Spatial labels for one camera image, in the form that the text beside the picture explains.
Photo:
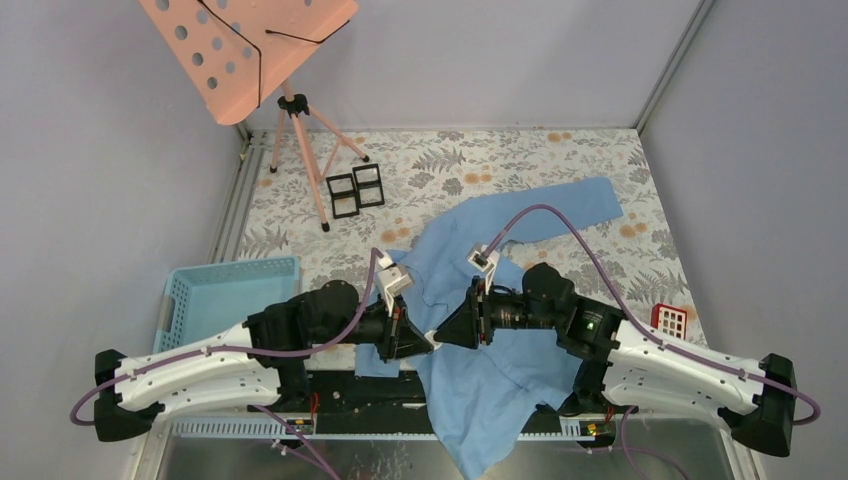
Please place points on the pink perforated music stand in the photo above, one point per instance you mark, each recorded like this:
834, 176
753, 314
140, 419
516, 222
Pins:
238, 53

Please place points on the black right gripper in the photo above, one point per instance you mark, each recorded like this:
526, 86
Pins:
473, 316

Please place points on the red white grid block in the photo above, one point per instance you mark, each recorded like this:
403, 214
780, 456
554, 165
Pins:
670, 320

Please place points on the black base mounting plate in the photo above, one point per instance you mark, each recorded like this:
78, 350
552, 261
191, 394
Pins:
339, 402

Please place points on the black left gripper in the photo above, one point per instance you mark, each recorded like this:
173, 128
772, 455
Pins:
400, 338

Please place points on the black four-compartment brooch tray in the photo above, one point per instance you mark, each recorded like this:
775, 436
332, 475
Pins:
352, 192

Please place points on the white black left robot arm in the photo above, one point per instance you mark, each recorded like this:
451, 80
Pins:
260, 361

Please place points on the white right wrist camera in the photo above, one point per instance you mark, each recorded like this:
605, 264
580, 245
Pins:
485, 259

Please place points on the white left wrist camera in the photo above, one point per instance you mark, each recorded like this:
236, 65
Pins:
392, 279

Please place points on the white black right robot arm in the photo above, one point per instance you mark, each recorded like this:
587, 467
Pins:
623, 367

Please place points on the floral patterned table mat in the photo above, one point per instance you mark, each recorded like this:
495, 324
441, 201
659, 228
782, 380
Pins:
425, 173

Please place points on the light blue plastic basket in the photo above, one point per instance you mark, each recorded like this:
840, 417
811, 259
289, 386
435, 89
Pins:
203, 300

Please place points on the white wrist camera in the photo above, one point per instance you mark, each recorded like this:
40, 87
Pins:
392, 279
485, 259

